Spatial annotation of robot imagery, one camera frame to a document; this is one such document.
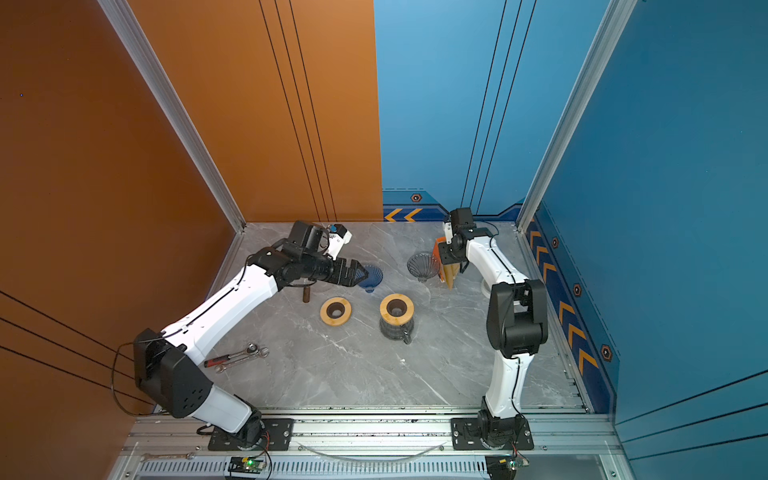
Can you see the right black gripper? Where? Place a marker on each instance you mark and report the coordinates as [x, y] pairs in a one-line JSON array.
[[445, 258]]

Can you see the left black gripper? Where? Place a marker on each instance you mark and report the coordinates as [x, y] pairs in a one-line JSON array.
[[351, 279]]

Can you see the grey ribbed glass pitcher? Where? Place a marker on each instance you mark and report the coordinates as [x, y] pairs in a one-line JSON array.
[[397, 332]]

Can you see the brown paper coffee filter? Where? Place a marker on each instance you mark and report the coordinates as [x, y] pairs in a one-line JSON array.
[[450, 273]]

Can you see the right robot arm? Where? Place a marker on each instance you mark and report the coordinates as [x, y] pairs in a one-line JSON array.
[[516, 321]]

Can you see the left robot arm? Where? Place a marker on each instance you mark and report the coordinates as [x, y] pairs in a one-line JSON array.
[[167, 364]]

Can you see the blue glass dripper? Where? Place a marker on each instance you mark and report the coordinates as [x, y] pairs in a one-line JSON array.
[[372, 279]]

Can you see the grey glass dripper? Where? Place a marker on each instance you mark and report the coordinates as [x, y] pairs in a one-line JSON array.
[[423, 266]]

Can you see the metal wrench set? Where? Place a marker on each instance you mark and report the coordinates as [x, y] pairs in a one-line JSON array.
[[224, 362]]

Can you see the left green circuit board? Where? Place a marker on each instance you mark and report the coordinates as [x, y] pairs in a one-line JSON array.
[[247, 467]]

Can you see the right circuit board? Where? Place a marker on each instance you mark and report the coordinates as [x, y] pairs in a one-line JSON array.
[[505, 467]]

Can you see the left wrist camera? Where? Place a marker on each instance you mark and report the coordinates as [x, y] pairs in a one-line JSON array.
[[338, 237]]

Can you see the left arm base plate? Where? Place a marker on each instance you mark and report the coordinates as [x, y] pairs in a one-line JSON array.
[[272, 434]]

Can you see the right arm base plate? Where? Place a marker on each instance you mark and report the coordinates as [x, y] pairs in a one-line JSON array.
[[466, 435]]

